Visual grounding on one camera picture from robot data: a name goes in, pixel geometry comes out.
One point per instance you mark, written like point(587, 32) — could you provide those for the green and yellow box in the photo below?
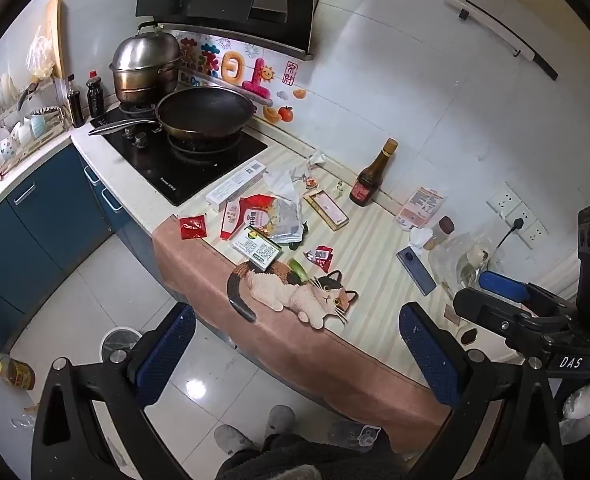
point(255, 249)

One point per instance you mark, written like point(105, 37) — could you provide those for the grey printed shoe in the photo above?
point(355, 435)

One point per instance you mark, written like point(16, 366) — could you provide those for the white round container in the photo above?
point(475, 259)

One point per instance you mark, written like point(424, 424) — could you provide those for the dark sauce bottle red cap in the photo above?
point(95, 97)

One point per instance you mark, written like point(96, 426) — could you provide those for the clear plastic bag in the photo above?
point(450, 265)

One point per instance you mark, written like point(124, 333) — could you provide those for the long white cardboard box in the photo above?
point(235, 185)

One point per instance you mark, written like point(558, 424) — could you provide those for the yellow cooking oil bottle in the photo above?
point(17, 372)

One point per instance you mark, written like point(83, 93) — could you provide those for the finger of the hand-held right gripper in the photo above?
point(502, 284)
point(490, 312)

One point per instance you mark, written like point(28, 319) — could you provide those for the white trash bin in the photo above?
point(112, 337)

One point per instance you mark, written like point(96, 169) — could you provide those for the black frying pan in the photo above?
point(205, 112)

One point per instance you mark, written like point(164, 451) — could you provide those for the crumpled clear wrapper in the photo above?
point(317, 157)

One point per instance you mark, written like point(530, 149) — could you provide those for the pink cat printed cloth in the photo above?
point(375, 260)

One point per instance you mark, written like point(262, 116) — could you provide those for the pink printed leaflet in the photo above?
point(422, 205)

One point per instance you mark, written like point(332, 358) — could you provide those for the row of white bowls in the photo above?
point(5, 110)

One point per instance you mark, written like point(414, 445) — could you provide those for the wooden cutting board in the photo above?
point(57, 35)

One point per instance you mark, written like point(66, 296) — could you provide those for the small red torn wrapper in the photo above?
point(319, 256)

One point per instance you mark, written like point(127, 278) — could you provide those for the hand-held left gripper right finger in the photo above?
point(427, 355)

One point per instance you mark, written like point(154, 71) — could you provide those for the green vegetable piece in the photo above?
point(297, 270)

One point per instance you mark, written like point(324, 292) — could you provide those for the small orange candy wrapper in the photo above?
point(311, 181)

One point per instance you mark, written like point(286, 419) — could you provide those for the brown vinegar bottle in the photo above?
point(370, 180)

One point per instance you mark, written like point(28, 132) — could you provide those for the steel steamer pot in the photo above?
point(145, 60)

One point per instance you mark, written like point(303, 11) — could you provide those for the grey fluffy slipper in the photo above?
point(280, 420)
point(235, 440)

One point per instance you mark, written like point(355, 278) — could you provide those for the colourful wall sticker decoration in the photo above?
point(235, 67)

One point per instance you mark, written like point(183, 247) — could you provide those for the blue cabinet under stove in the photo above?
point(125, 240)

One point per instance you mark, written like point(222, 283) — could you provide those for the white wall-mounted bar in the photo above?
point(490, 22)

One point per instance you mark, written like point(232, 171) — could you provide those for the person's black pants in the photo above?
point(300, 460)

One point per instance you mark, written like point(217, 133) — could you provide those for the tall dark sauce bottle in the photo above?
point(76, 105)

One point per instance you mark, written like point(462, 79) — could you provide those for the silver crumpled wrapper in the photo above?
point(287, 220)

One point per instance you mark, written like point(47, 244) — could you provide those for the red and white snack bag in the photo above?
point(242, 215)

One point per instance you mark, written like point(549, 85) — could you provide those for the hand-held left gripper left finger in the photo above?
point(167, 355)

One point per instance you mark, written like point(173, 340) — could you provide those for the crumpled white tissue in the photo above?
point(281, 182)

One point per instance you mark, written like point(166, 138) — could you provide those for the black glass gas stove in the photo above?
point(195, 170)

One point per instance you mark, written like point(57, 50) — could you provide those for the crumpled clear plastic packaging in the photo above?
point(23, 422)

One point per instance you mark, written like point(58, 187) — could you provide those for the red sauce packet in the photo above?
point(193, 227)

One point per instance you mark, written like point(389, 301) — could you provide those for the gold flat box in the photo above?
point(327, 208)

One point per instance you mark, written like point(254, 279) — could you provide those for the blue smartphone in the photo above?
point(416, 270)

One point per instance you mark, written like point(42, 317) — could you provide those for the white wall power outlet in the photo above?
point(536, 234)
point(503, 199)
point(525, 212)

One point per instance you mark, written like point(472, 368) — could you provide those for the orange fruit wall stickers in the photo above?
point(282, 112)

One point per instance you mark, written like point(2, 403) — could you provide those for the spice jar brown cap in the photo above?
point(439, 232)

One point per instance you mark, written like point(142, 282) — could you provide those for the blue cabinet under sink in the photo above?
point(35, 245)

